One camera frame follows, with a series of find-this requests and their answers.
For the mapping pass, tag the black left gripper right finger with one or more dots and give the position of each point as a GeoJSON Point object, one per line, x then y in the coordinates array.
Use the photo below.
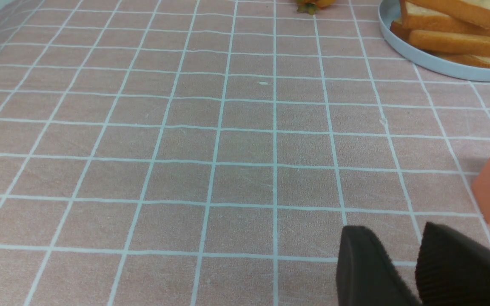
{"type": "Point", "coordinates": [452, 269]}

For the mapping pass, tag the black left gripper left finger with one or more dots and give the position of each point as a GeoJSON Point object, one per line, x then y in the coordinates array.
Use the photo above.
{"type": "Point", "coordinates": [365, 274]}

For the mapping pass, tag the light blue bread plate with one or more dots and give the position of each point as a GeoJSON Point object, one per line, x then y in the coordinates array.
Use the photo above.
{"type": "Point", "coordinates": [388, 11]}

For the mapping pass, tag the pink checkered tablecloth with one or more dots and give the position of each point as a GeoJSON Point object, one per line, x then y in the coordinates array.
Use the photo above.
{"type": "Point", "coordinates": [209, 152]}

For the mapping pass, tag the red yellow pomegranate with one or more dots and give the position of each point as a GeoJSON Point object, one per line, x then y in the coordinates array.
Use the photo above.
{"type": "Point", "coordinates": [311, 7]}

